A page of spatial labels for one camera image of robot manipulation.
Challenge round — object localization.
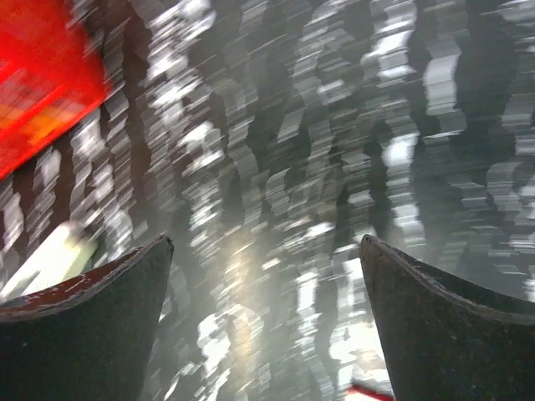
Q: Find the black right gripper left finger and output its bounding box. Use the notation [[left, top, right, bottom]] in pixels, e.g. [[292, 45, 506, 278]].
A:
[[1, 236, 173, 401]]

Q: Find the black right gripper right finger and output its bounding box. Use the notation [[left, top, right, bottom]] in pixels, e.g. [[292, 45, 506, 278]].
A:
[[359, 235, 534, 400]]

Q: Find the red white staple box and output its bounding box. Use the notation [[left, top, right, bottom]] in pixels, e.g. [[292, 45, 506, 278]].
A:
[[344, 384, 395, 401]]

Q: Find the red plastic shopping basket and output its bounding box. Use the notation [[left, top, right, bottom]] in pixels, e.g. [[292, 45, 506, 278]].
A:
[[1, 1, 110, 176]]

